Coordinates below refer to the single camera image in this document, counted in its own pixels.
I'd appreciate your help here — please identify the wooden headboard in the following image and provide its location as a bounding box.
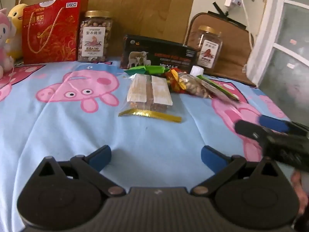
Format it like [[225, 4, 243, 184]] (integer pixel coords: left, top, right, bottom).
[[15, 0, 200, 63]]

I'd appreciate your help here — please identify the small white bottle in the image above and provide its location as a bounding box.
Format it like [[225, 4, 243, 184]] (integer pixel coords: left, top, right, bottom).
[[189, 65, 205, 76]]

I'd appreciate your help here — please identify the red gift box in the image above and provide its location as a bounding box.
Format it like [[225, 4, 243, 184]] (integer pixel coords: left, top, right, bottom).
[[22, 0, 89, 65]]

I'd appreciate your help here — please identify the black carton box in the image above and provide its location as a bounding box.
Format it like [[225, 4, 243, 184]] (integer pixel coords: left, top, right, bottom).
[[120, 34, 198, 72]]

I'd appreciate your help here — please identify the white glass door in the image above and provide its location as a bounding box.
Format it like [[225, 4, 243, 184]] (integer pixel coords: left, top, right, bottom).
[[246, 0, 309, 116]]

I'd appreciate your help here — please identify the clear cake packet gold band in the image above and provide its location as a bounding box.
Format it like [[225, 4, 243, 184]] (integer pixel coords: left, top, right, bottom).
[[118, 73, 183, 124]]

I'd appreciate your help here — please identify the small nut jar gold lid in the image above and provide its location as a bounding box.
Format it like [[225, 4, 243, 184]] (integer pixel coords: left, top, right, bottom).
[[195, 26, 222, 69]]

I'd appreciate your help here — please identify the brown cushion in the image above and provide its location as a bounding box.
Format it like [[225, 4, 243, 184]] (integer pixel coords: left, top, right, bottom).
[[184, 13, 257, 87]]

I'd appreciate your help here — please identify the blue cartoon printed blanket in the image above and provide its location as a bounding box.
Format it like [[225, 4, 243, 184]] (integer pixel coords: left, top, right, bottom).
[[0, 57, 309, 232]]

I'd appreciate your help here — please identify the clear packet green edge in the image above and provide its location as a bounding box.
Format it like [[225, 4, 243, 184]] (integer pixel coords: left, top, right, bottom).
[[197, 75, 242, 104]]

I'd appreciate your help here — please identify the person's right hand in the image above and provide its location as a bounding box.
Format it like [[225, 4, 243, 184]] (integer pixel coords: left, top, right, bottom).
[[291, 170, 309, 215]]

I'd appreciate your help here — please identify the large clear nut jar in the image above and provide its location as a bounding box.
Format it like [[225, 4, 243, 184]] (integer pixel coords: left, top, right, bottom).
[[77, 10, 113, 63]]

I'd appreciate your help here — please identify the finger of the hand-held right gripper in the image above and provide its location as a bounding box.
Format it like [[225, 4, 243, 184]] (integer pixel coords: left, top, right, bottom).
[[235, 120, 269, 141], [258, 115, 294, 134]]

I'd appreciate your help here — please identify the pink plush toy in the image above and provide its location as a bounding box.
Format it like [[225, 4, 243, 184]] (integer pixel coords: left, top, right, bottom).
[[0, 8, 17, 80]]

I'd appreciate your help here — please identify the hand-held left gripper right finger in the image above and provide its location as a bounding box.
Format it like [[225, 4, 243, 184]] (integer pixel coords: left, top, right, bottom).
[[190, 145, 278, 197]]

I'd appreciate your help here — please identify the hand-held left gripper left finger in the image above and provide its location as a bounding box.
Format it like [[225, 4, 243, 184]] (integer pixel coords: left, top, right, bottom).
[[39, 145, 126, 197]]

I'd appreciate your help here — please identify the green snack packet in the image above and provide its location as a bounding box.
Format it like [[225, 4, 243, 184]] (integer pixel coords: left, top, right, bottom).
[[124, 65, 170, 76]]

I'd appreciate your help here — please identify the yellow plush toy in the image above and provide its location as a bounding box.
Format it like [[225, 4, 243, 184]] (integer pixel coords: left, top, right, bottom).
[[7, 3, 29, 60]]

